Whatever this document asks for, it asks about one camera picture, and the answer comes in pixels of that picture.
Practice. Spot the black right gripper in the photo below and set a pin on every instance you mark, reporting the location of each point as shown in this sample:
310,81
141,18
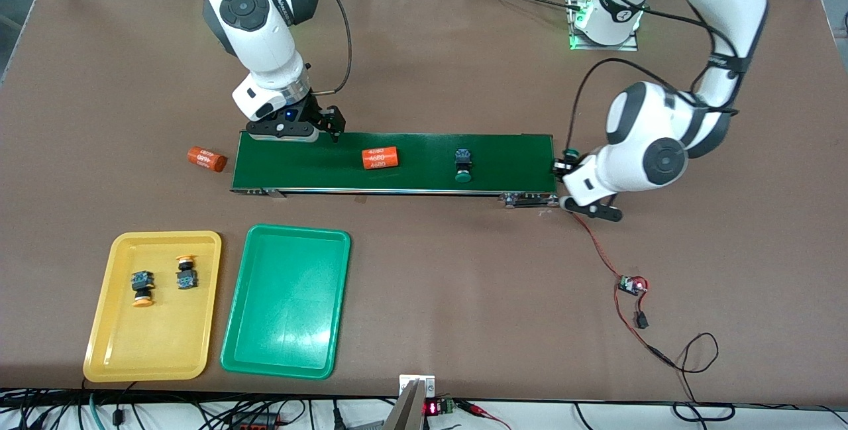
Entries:
319,115

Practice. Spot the green mushroom push button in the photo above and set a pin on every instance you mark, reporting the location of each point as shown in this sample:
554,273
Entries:
571,152
463,165

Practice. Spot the orange cylinder white print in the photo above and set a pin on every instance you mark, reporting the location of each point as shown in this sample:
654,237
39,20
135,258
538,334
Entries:
380,158
207,159

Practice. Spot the yellow mushroom push button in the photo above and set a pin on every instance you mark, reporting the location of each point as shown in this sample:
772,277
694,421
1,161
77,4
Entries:
142,287
187,277

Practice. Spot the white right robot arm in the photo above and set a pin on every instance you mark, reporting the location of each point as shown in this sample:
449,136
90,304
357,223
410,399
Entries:
265,39

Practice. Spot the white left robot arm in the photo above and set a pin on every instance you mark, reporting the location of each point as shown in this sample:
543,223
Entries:
636,152

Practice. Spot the green conveyor belt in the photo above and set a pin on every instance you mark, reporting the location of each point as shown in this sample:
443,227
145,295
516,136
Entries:
298,165

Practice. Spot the green plastic tray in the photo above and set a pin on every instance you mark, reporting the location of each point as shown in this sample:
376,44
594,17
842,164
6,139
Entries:
285,301

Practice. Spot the red clip lead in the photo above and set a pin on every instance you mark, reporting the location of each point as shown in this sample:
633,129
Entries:
480,410

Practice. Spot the red digit display module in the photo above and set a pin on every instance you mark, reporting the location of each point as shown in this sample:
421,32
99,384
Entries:
434,408

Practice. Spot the yellow plastic tray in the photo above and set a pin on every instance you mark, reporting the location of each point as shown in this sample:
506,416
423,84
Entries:
165,344

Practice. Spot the black power strip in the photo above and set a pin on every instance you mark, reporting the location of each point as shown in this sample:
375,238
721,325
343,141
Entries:
255,422

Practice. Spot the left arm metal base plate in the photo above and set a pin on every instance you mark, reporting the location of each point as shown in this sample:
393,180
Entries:
629,42

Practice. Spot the silver mounting bracket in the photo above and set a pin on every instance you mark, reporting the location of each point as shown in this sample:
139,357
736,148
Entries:
416,410

